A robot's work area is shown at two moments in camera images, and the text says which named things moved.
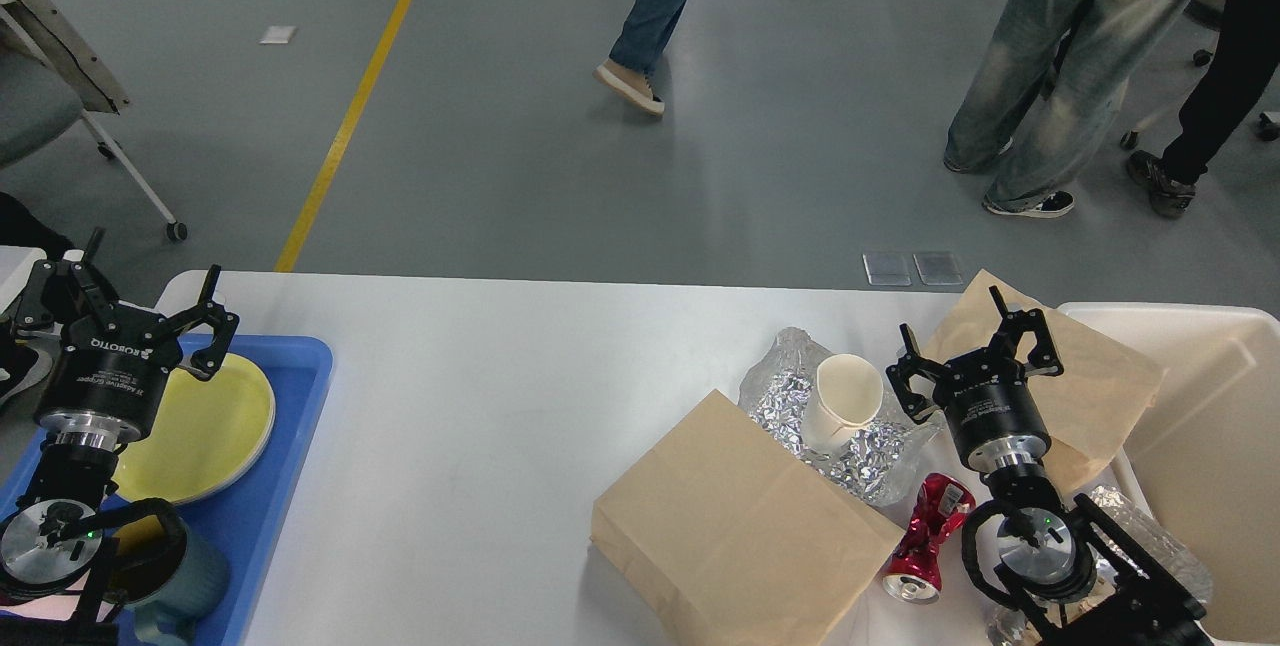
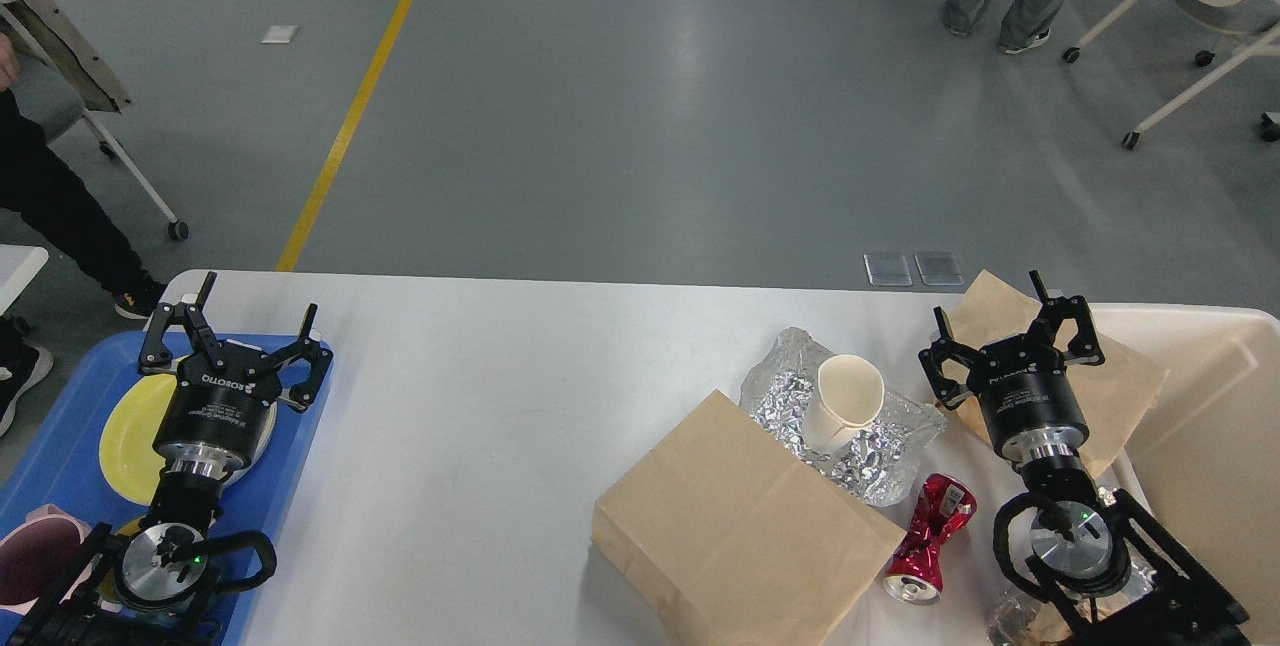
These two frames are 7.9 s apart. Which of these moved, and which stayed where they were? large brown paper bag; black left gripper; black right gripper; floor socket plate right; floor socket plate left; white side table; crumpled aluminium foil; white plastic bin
Moved: black left gripper; black right gripper
Stayed: crumpled aluminium foil; floor socket plate left; floor socket plate right; large brown paper bag; white side table; white plastic bin
